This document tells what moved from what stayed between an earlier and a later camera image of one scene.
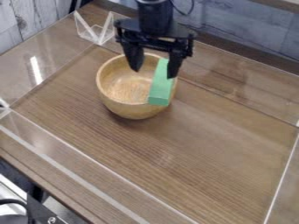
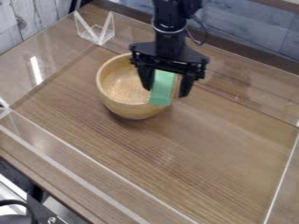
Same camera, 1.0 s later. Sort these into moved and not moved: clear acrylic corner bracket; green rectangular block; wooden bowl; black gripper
Moved: black gripper
Not moved: green rectangular block; wooden bowl; clear acrylic corner bracket
